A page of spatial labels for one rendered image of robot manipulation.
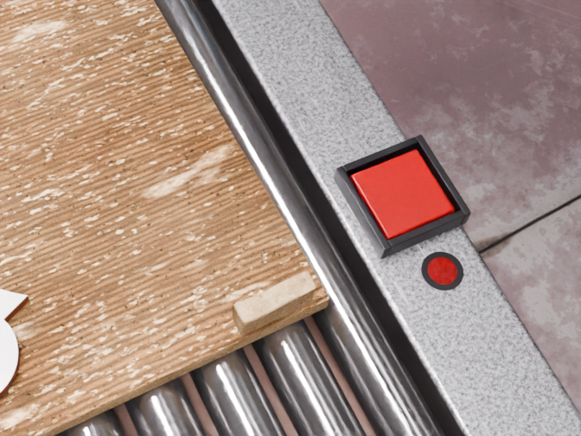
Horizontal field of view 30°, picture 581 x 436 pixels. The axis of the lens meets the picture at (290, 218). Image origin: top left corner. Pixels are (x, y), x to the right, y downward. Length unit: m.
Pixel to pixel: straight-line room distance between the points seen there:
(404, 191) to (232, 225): 0.13
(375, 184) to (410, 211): 0.03
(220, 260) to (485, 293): 0.20
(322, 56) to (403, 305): 0.23
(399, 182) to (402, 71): 1.23
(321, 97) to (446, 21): 1.28
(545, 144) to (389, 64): 0.32
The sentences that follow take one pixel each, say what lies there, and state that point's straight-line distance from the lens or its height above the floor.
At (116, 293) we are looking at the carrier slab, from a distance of 0.76.
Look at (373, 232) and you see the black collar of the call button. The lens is 0.80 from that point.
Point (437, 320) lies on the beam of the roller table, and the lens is 0.80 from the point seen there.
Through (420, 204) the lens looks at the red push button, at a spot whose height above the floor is 0.93.
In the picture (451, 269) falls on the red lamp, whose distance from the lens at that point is 0.82.
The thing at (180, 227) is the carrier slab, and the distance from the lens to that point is 0.78.
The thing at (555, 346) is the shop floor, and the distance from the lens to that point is 1.85.
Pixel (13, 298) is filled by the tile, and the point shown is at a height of 0.95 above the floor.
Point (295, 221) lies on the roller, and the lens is 0.81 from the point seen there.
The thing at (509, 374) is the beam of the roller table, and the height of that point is 0.91.
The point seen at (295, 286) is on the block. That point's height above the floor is 0.96.
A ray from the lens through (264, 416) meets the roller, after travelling 0.75.
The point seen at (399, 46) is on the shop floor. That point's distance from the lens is 2.09.
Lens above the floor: 1.63
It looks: 62 degrees down
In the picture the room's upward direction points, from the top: 12 degrees clockwise
